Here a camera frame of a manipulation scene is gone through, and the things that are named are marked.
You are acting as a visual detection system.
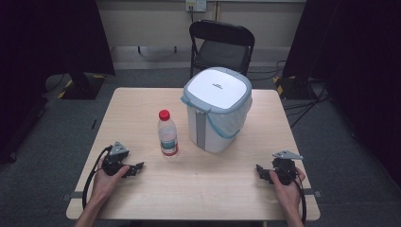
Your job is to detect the person's left hand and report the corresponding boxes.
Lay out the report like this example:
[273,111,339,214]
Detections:
[91,156,131,202]

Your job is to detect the grey tape strip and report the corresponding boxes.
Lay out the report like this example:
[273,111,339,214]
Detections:
[304,188,323,199]
[61,190,84,202]

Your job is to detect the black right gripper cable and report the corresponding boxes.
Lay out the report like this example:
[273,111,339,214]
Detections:
[283,166,307,225]

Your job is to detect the black floor cables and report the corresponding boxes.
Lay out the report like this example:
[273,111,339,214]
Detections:
[247,60,331,130]

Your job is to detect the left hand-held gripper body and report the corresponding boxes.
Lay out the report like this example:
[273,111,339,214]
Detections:
[101,141,131,177]

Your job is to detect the clear red-capped plastic bottle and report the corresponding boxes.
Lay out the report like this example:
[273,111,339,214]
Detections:
[157,109,180,157]

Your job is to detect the white lidded trash bin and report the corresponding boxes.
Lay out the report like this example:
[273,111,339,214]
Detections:
[180,66,253,154]

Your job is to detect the black folding chair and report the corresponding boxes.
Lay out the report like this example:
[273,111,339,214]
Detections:
[188,19,256,79]

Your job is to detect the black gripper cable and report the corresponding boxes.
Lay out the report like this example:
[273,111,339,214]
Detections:
[81,145,113,210]
[283,166,307,225]

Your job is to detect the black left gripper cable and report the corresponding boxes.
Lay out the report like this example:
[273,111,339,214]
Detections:
[81,145,113,210]

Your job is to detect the person's right hand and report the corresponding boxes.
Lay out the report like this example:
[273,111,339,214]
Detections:
[269,166,306,211]

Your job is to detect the white bin with bag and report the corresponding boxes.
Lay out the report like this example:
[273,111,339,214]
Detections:
[206,94,253,140]

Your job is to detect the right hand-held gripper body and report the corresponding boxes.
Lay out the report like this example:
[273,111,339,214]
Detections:
[270,149,304,185]

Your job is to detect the black striped stand base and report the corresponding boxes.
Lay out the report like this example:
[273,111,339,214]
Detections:
[272,75,317,101]
[57,73,107,101]

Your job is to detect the white wall socket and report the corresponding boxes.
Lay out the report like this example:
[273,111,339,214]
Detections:
[184,0,208,13]

